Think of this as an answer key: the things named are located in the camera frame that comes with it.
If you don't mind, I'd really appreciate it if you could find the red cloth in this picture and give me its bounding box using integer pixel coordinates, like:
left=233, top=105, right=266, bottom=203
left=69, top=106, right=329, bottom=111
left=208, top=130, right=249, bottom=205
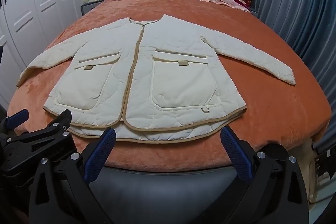
left=232, top=0, right=254, bottom=8

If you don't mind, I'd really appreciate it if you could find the white panelled wardrobe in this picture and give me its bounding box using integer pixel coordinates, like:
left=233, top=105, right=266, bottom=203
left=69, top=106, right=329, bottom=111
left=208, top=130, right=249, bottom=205
left=0, top=0, right=91, bottom=106

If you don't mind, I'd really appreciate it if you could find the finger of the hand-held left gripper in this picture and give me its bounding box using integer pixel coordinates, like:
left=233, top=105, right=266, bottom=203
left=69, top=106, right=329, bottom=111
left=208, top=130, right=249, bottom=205
left=0, top=109, right=29, bottom=140
left=25, top=110, right=73, bottom=148

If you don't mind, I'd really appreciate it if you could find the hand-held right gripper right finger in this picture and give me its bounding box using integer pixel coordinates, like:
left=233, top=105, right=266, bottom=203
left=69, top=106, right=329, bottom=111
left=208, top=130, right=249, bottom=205
left=220, top=126, right=310, bottom=224

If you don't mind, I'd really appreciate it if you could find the dark grey nightstand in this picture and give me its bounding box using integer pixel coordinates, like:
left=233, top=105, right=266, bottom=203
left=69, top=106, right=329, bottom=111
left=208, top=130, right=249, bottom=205
left=80, top=0, right=105, bottom=17

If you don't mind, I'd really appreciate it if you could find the grey-blue curtain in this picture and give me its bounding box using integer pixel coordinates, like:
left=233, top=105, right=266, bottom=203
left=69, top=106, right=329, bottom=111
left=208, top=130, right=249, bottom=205
left=255, top=0, right=336, bottom=98

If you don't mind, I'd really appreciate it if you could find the dark upholstered bed footboard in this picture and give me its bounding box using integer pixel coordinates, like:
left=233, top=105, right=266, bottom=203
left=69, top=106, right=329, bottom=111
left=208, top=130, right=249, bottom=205
left=87, top=161, right=252, bottom=224

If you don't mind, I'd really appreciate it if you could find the cream quilted jacket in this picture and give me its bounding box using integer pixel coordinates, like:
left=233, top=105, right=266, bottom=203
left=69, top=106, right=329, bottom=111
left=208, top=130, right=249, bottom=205
left=16, top=14, right=297, bottom=144

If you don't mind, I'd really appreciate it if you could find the orange plush blanket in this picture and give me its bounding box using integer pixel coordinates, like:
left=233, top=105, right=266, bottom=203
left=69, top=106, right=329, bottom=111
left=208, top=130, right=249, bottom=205
left=7, top=0, right=332, bottom=173

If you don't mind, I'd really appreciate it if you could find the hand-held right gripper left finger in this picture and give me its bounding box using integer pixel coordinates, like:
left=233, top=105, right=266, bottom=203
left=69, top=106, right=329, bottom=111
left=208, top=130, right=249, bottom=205
left=28, top=127, right=118, bottom=224

